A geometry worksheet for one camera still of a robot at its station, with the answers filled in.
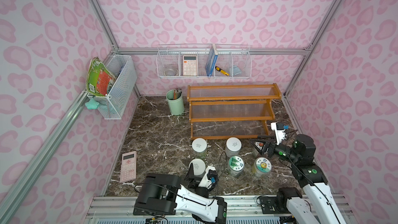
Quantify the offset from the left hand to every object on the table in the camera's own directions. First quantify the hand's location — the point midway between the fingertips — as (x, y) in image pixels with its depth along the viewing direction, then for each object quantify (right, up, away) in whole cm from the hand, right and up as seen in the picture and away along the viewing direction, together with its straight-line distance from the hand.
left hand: (201, 168), depth 73 cm
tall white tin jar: (+17, +7, +11) cm, 21 cm away
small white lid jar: (-1, -1, +4) cm, 4 cm away
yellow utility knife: (+11, +52, +23) cm, 58 cm away
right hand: (+24, +14, -3) cm, 28 cm away
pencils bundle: (-16, +38, +27) cm, 49 cm away
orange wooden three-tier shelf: (+23, +26, +40) cm, 53 cm away
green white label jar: (+17, -1, +5) cm, 18 cm away
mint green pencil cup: (-17, +29, +33) cm, 47 cm away
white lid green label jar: (-1, +8, +11) cm, 13 cm away
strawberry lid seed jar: (+24, +13, -10) cm, 29 cm away
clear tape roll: (-19, +50, +23) cm, 58 cm away
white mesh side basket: (-42, +29, -1) cm, 51 cm away
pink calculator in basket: (-7, +54, +21) cm, 58 cm away
